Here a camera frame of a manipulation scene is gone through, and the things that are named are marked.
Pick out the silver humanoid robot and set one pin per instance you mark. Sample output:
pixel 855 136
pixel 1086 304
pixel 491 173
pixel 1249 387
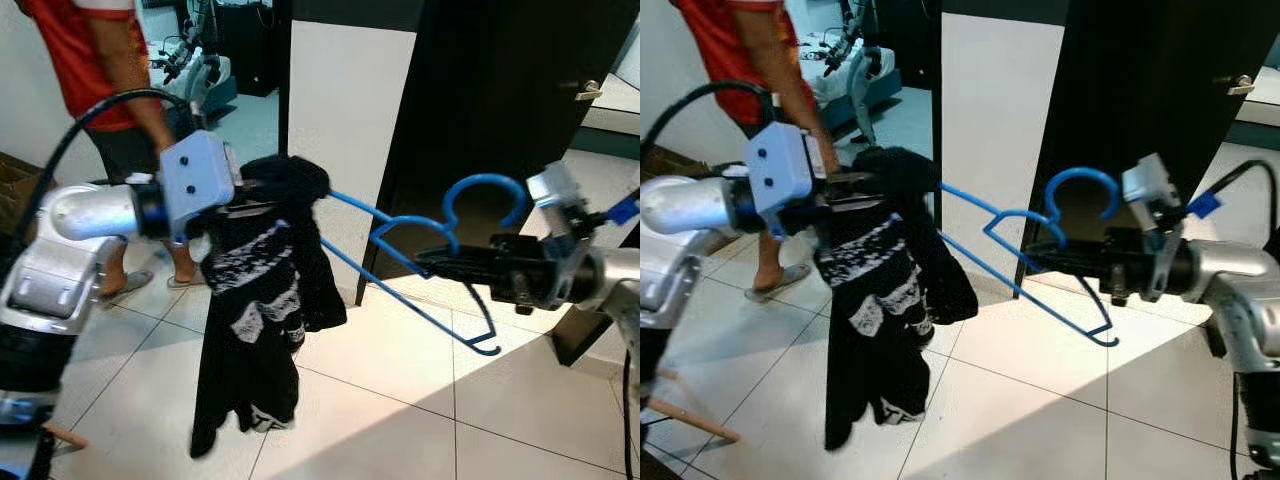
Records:
pixel 855 50
pixel 195 50

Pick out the white bed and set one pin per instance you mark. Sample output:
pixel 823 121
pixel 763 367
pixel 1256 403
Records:
pixel 1260 110
pixel 612 105

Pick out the blue plastic hanger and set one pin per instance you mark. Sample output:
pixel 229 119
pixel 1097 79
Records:
pixel 485 180
pixel 1085 172

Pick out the black garment with white print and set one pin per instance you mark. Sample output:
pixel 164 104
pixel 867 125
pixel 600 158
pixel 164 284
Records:
pixel 260 290
pixel 880 300

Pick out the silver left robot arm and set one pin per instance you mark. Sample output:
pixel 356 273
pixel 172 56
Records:
pixel 680 240
pixel 60 260

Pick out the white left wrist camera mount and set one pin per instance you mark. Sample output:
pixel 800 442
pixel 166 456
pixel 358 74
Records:
pixel 195 180
pixel 785 170

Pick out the person in red shirt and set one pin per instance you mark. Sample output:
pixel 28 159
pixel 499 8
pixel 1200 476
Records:
pixel 85 60
pixel 745 50

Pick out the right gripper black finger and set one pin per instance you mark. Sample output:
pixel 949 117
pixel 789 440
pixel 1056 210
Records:
pixel 1070 249
pixel 1070 266
pixel 465 271
pixel 465 254

